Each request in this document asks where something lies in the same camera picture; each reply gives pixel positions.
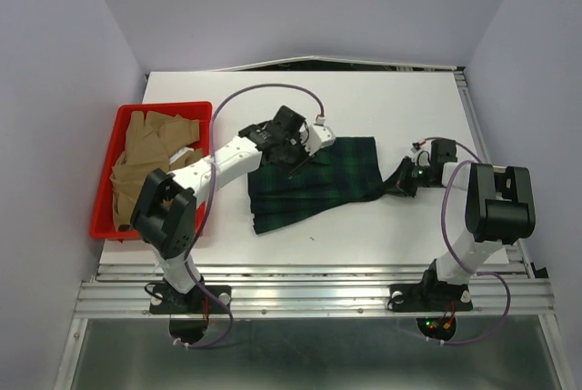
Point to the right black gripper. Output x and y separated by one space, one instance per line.
402 181

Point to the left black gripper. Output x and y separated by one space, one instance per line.
304 157

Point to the green plaid pleated skirt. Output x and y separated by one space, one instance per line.
344 173

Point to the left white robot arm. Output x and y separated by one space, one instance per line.
165 210

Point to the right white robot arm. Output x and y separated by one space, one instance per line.
499 211

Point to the tan beige skirt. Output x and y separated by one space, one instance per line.
152 141

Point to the red plastic bin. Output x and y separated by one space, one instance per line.
102 225

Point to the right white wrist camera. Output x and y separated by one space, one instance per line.
420 154

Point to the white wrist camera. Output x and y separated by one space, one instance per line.
420 154
317 137

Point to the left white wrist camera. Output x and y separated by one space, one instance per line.
317 137

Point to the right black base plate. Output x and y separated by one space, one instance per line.
437 304

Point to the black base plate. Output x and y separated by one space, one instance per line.
190 314
437 304

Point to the aluminium right side rail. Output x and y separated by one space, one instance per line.
519 250

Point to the aluminium rail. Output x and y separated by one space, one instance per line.
117 291
519 250

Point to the aluminium front rail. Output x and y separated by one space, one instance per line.
117 291

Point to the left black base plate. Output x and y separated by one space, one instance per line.
190 314

